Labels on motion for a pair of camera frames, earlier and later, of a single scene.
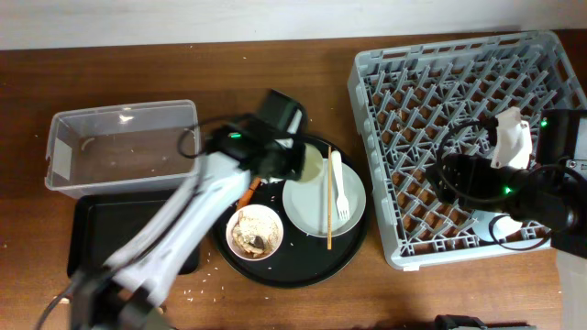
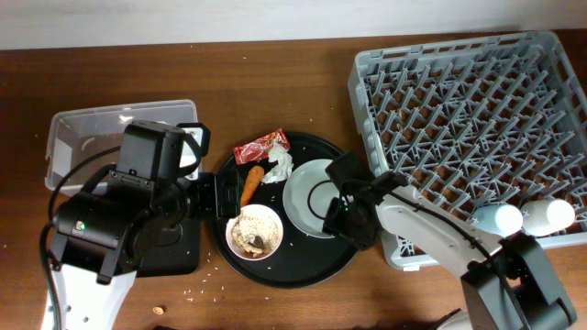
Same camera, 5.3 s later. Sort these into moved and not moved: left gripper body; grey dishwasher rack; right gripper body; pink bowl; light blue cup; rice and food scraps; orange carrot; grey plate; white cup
Moved: white cup; right gripper body; left gripper body
Not moved: orange carrot; pink bowl; rice and food scraps; light blue cup; grey plate; grey dishwasher rack
